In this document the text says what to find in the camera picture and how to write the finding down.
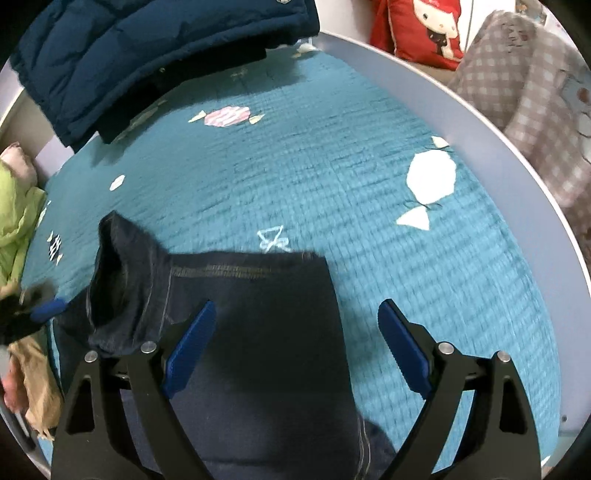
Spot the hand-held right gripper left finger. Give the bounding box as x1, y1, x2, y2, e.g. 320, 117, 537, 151
50, 299, 218, 480

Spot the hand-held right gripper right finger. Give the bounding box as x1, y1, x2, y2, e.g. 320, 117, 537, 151
377, 298, 542, 480

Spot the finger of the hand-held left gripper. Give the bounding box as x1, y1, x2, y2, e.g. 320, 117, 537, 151
29, 298, 69, 324

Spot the dark denim jacket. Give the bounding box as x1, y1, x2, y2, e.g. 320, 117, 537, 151
53, 210, 398, 480

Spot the person's left hand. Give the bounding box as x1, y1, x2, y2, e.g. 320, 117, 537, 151
2, 364, 26, 414

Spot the tan folded garment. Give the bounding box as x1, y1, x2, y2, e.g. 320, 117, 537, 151
9, 339, 63, 439

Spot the green quilt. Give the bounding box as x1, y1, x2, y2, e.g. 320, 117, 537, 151
0, 159, 47, 287

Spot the teal candy print bedsheet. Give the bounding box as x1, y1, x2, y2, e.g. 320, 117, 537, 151
21, 44, 561, 480

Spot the navy puffer jacket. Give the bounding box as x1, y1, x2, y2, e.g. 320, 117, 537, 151
9, 0, 321, 148

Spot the red cartoon cushion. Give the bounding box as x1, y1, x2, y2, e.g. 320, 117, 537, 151
369, 0, 476, 71

